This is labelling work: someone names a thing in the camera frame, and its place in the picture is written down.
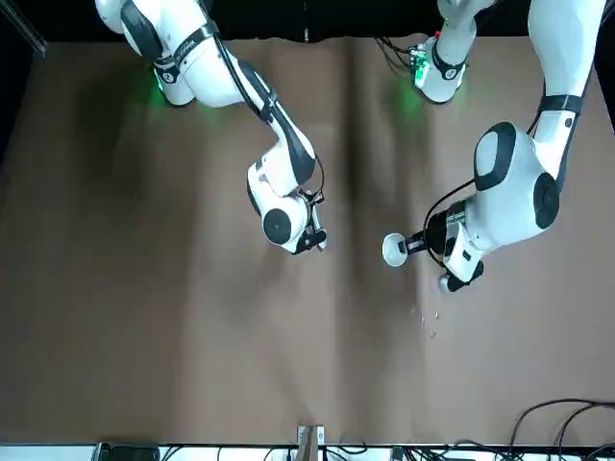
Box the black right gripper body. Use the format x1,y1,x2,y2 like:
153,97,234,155
296,189,329,255

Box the aluminium frame rail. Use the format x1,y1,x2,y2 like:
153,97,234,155
0,0,48,55

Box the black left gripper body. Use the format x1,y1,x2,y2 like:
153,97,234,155
425,209,451,254

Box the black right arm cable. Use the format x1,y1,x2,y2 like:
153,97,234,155
210,26,326,206

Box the black left foot cables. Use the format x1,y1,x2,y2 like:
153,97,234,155
373,34,415,74

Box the aluminium profile post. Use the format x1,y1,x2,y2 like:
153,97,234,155
296,424,325,461

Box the spilled white powder grains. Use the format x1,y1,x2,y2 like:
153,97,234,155
410,306,439,337

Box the black looping desk cable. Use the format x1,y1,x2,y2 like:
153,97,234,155
507,397,615,461

